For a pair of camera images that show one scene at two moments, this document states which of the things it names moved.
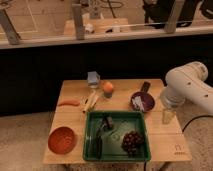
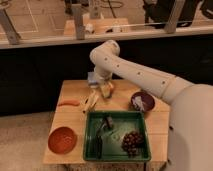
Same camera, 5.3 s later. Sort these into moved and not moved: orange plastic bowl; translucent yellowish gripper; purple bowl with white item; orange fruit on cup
Moved: translucent yellowish gripper
Not moved: purple bowl with white item; orange plastic bowl; orange fruit on cup
